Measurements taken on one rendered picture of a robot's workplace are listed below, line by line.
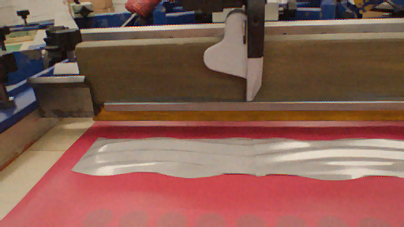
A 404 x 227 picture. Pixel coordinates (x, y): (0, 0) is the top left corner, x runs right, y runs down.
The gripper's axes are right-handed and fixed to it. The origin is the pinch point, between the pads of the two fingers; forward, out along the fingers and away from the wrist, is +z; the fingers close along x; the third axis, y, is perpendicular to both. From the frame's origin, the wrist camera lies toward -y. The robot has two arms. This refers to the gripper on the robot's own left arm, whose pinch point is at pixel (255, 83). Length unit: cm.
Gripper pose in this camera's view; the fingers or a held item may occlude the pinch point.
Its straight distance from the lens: 35.8
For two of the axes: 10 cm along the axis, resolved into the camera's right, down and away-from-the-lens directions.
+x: -1.1, 4.1, -9.0
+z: 0.6, 9.1, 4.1
